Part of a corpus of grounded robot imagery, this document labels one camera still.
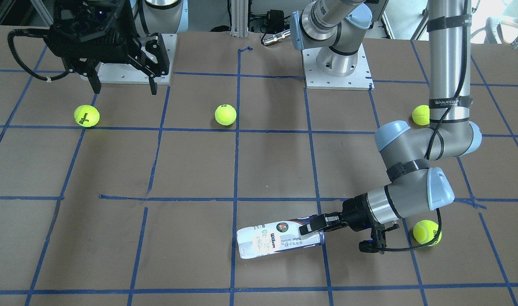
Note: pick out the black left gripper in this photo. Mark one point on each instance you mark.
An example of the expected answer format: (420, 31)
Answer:
(355, 211)

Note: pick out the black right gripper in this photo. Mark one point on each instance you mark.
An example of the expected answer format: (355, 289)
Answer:
(153, 54)

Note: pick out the tennis ball near arm base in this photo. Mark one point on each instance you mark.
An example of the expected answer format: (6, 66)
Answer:
(421, 115)

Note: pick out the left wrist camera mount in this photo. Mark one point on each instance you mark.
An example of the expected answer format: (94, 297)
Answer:
(378, 239)

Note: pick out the silver cylindrical connector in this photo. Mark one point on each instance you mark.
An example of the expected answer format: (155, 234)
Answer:
(276, 38)

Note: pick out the tennis ball far end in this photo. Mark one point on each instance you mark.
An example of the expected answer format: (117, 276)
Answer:
(86, 116)

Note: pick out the tennis ball centre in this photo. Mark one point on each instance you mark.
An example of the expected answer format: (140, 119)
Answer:
(424, 231)

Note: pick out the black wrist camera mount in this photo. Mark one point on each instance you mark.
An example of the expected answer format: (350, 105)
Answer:
(74, 22)

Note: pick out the Wilson tennis ball can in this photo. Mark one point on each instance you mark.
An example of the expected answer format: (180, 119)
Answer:
(275, 237)

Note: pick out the aluminium frame post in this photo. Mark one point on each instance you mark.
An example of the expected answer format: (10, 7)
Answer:
(239, 17)

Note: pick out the tennis ball with black print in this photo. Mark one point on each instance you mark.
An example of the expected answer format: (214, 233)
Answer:
(225, 114)

